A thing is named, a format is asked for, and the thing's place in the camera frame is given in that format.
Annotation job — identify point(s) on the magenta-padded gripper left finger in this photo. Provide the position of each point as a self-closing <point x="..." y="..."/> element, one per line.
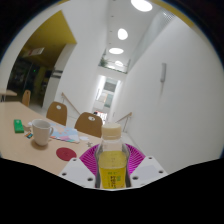
<point x="76" y="170"/>

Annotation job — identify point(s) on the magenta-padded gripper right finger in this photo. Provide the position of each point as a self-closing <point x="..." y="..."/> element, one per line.
<point x="148" y="170"/>

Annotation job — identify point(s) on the yellow drink bottle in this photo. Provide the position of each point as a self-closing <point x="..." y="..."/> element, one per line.
<point x="112" y="163"/>

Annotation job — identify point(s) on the flat round red coaster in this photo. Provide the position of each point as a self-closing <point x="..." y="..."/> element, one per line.
<point x="66" y="154"/>

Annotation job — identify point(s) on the wooden chair with round hole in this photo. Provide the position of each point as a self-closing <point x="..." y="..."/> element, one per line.
<point x="88" y="126"/>
<point x="57" y="115"/>

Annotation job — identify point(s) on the white ceramic mug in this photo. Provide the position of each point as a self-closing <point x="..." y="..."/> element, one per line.
<point x="40" y="131"/>

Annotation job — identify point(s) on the wooden stair handrail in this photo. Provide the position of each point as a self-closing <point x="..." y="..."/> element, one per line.
<point x="70" y="104"/>
<point x="124" y="117"/>

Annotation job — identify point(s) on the small orange and black card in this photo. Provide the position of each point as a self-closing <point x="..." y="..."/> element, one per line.
<point x="29" y="135"/>

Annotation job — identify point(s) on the small green box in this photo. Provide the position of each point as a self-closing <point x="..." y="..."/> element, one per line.
<point x="18" y="126"/>

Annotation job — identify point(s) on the small wooden chair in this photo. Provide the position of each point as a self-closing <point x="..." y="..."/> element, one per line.
<point x="26" y="98"/>

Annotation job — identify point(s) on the light wooden side table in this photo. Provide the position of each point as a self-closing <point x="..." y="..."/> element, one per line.
<point x="7" y="93"/>

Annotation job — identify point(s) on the green balcony plant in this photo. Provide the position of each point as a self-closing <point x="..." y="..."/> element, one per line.
<point x="103" y="62"/>

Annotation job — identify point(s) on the white hanging sign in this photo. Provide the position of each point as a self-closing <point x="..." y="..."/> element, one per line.
<point x="36" y="51"/>

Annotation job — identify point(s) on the round ceiling lights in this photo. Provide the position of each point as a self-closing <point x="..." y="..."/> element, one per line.
<point x="122" y="34"/>

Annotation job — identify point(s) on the dark wall sign plates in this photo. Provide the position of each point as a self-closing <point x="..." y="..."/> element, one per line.
<point x="57" y="73"/>

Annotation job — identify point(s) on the grey wall fixture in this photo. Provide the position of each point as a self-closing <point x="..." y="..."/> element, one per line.
<point x="163" y="72"/>

